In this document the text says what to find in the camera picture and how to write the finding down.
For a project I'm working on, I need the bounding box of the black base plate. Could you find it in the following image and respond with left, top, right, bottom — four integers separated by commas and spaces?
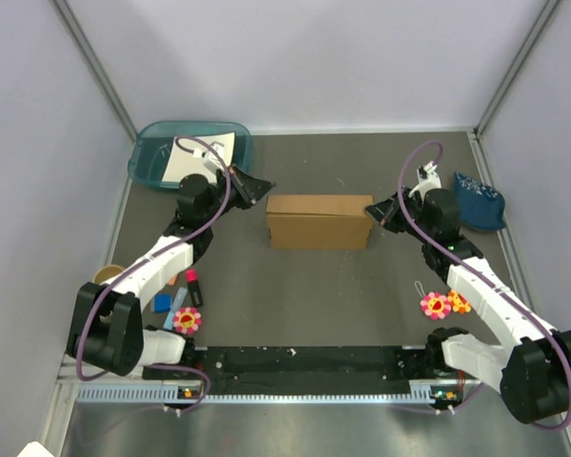
182, 346, 437, 396

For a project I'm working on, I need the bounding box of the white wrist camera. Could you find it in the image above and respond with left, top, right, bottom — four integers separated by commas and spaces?
191, 141, 233, 184
409, 161, 443, 199

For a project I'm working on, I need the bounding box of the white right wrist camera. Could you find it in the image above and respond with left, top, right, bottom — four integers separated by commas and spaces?
409, 161, 443, 199

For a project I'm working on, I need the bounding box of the pink flower toy right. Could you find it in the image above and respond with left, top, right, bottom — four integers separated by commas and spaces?
420, 292, 452, 320

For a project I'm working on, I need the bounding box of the teal plastic tub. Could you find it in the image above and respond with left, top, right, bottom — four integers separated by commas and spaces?
128, 121, 253, 189

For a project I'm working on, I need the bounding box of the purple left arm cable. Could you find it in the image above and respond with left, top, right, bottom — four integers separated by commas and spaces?
75, 136, 233, 415

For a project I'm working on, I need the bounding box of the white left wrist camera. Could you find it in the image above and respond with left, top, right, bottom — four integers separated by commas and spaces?
191, 141, 233, 184

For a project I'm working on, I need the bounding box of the white paper sheet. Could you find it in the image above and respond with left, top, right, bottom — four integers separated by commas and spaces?
162, 132, 236, 188

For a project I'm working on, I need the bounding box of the beige ceramic mug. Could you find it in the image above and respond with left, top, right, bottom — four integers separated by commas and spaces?
92, 265, 124, 284

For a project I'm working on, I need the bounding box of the blue leaf-shaped dish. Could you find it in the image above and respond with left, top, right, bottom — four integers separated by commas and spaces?
453, 172, 506, 232

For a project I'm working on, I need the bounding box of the pink flower toy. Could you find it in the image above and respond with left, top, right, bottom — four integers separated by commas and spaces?
172, 307, 202, 335
420, 292, 452, 320

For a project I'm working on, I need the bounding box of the orange flower toy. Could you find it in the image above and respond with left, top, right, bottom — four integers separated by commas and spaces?
447, 289, 472, 314

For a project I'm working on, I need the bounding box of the pink flower toy left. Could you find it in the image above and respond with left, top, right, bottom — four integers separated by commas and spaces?
172, 307, 202, 335

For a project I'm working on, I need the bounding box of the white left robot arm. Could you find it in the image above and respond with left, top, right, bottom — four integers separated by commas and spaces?
67, 136, 275, 382

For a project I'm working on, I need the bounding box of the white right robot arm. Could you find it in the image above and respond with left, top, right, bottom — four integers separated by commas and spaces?
365, 163, 571, 424

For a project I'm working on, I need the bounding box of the grey slotted cable duct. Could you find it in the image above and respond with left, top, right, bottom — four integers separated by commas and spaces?
76, 385, 462, 405

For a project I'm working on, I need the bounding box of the pink and black marker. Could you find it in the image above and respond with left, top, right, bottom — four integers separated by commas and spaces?
186, 268, 204, 308

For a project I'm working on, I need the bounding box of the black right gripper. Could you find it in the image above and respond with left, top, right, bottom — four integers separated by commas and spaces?
364, 187, 434, 245

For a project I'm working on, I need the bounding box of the small white-blue object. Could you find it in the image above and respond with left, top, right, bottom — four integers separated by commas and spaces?
151, 293, 172, 313

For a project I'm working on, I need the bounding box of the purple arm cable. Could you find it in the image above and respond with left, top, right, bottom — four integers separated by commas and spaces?
75, 136, 233, 415
398, 139, 571, 432

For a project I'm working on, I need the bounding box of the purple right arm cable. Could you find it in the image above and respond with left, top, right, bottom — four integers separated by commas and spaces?
398, 139, 571, 432

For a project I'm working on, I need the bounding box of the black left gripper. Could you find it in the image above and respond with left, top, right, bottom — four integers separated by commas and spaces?
202, 165, 277, 226

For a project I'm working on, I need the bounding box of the brown cardboard box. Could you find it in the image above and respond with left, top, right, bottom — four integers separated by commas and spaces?
266, 195, 374, 250

